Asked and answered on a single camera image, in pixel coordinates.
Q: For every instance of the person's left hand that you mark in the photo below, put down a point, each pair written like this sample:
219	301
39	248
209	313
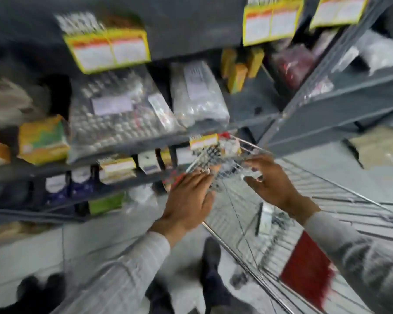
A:
183	201

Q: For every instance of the person's right hand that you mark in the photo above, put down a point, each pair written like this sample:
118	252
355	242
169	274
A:
275	186

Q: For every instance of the person's right thumb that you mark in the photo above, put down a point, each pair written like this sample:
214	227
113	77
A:
251	184

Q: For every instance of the person's left thumb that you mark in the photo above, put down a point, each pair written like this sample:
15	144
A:
209	200

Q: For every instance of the clear plastic packet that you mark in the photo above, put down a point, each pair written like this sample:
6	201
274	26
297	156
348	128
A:
227	160

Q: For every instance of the person's right forearm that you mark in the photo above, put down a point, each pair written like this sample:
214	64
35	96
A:
357	255

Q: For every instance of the person's left forearm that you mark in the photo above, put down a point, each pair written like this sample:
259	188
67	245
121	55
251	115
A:
121	274

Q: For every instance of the white black packet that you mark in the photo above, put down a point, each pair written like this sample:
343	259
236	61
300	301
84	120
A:
268	219

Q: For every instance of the person's right leg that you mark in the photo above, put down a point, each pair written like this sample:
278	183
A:
216	281

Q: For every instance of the red cart seat flap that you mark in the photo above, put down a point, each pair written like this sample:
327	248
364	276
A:
306	269

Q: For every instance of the clear bag with white label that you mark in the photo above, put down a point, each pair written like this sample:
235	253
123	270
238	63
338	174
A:
198	94

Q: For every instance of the yellow small box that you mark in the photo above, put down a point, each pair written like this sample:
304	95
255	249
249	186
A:
237	78
255	62
227	62

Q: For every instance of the large clear bag of beads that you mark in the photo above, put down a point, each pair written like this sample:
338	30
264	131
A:
114	127

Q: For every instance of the grey metal shelf unit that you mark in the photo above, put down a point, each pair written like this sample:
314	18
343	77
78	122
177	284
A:
183	29
340	104

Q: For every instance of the red packet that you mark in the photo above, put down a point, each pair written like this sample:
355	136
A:
293	65

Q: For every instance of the blue white packet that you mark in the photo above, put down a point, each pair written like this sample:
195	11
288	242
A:
82	181
56	188

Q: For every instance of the yellow green box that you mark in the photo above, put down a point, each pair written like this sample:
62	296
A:
42	140

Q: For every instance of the white plastic bag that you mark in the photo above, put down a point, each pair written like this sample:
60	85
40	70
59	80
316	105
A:
380	50

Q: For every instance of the person's left shoe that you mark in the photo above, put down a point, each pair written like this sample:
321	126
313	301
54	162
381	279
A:
39	292

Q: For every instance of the beige bag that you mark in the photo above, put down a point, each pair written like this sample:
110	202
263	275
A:
6	101

